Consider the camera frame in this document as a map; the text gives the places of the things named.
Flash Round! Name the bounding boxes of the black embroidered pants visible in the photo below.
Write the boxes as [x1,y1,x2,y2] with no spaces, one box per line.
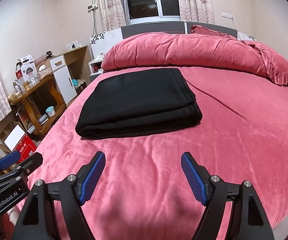
[75,68,203,139]

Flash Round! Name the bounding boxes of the red cardboard box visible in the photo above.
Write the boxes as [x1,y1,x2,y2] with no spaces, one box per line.
[0,122,37,163]

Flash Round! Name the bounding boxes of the teal lidded container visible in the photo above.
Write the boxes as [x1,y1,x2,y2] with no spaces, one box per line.
[46,106,56,117]

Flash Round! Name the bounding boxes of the wooden side table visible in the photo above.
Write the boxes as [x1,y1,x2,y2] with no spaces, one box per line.
[10,75,66,139]

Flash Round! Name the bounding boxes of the pink bed with blanket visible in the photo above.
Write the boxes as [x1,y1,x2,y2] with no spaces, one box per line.
[28,67,288,239]

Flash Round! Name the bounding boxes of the white red product box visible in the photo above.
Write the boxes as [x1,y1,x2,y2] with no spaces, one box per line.
[15,55,37,86]

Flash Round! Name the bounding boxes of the white wooden cabinet desk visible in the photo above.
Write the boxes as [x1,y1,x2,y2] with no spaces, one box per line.
[47,46,91,105]

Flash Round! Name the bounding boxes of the pink ruffled pillow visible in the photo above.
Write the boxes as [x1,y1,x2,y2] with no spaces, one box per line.
[191,24,288,86]

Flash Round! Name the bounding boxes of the pink rolled duvet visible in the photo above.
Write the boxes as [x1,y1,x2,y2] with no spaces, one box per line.
[101,33,268,77]

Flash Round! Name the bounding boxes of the white grey nightstand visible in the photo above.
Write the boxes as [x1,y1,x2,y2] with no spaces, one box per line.
[88,28,123,82]

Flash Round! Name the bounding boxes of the grey bed headboard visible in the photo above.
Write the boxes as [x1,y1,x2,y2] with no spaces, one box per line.
[121,21,238,39]

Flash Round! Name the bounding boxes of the right patterned window curtain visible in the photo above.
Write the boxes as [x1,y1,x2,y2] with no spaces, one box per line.
[179,0,215,24]

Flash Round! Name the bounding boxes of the patterned window curtain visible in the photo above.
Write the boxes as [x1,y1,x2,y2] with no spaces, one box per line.
[98,0,126,31]
[179,0,215,24]

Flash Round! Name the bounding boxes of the left patterned window curtain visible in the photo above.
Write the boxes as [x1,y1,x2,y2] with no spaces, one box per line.
[98,0,126,31]

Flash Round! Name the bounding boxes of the dark window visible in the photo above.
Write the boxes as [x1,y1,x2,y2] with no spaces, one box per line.
[121,0,180,25]

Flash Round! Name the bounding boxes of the white wall socket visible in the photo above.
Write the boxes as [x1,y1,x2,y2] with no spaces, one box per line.
[222,12,234,20]

